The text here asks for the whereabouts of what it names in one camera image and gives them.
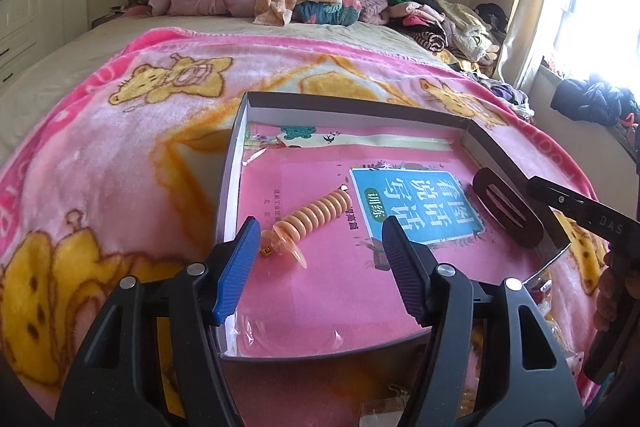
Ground orange spiral hair clip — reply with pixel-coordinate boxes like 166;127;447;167
259;184;352;269

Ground person's right hand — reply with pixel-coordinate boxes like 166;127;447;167
593;251;640;332

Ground dark clothes on windowsill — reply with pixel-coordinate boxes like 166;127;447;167
550;76;639;127

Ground pink bear fleece blanket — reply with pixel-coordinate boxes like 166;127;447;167
1;27;593;415

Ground beige bed sheet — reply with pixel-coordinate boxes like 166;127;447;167
1;15;445;161

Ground dark cardboard tray box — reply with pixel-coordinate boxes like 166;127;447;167
215;92;568;360

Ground pile of clothes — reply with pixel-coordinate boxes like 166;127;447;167
385;0;504;66

